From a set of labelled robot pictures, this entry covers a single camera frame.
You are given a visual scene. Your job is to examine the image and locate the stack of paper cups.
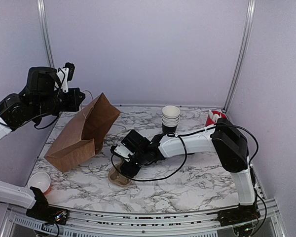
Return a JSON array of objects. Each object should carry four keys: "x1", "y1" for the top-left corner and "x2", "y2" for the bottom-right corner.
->
[{"x1": 161, "y1": 105, "x2": 181, "y2": 134}]

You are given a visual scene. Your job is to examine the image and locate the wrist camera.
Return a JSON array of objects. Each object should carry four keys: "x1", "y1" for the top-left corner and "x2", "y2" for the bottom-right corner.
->
[
  {"x1": 55, "y1": 62, "x2": 75, "y2": 93},
  {"x1": 111, "y1": 145, "x2": 134, "y2": 161}
]

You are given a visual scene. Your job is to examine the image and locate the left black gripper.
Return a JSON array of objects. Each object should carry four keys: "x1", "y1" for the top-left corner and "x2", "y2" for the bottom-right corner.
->
[{"x1": 33, "y1": 87, "x2": 85, "y2": 119}]

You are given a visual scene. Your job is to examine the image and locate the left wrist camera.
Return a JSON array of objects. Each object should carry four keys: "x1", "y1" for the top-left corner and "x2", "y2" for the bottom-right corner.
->
[{"x1": 55, "y1": 62, "x2": 75, "y2": 93}]

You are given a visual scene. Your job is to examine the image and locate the white packets in container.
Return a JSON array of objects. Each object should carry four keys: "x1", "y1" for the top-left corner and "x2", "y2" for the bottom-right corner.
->
[{"x1": 208, "y1": 110, "x2": 223, "y2": 124}]

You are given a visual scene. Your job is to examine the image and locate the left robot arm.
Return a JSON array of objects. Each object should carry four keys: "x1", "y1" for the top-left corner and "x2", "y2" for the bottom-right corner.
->
[{"x1": 0, "y1": 62, "x2": 85, "y2": 224}]

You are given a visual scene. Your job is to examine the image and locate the brown paper bag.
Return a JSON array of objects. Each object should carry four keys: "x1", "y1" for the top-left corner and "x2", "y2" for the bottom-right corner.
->
[{"x1": 44, "y1": 93, "x2": 120, "y2": 173}]

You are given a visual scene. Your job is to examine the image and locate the right aluminium frame post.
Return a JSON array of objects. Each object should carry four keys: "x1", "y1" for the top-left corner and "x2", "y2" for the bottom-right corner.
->
[{"x1": 223, "y1": 0, "x2": 256, "y2": 113}]

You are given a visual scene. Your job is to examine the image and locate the orange white bowl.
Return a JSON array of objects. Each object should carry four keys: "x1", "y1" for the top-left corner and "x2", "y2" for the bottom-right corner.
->
[{"x1": 27, "y1": 172, "x2": 51, "y2": 195}]

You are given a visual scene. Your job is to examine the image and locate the red cylindrical container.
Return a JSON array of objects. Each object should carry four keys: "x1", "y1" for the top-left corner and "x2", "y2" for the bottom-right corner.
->
[{"x1": 205, "y1": 110, "x2": 227, "y2": 126}]

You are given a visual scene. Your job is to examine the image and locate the front aluminium rail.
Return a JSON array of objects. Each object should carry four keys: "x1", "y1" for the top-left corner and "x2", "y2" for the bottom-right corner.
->
[{"x1": 0, "y1": 199, "x2": 287, "y2": 237}]

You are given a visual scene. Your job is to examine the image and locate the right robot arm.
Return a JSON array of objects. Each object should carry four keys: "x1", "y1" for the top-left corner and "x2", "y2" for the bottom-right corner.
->
[{"x1": 111, "y1": 118, "x2": 260, "y2": 226}]

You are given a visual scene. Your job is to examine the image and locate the aluminium frame post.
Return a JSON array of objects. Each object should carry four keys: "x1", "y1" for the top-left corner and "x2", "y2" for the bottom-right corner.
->
[
  {"x1": 223, "y1": 0, "x2": 256, "y2": 113},
  {"x1": 37, "y1": 0, "x2": 55, "y2": 68}
]

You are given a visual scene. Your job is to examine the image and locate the cardboard cup carrier tray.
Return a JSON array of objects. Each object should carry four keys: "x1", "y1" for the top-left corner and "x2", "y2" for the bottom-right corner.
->
[{"x1": 108, "y1": 161, "x2": 132, "y2": 187}]

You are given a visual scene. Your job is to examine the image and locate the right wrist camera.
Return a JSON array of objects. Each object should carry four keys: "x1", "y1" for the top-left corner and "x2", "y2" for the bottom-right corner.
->
[{"x1": 111, "y1": 145, "x2": 134, "y2": 161}]

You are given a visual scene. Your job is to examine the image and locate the left aluminium frame post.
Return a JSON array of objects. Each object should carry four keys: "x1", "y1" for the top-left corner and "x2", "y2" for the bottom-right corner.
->
[{"x1": 37, "y1": 0, "x2": 55, "y2": 68}]

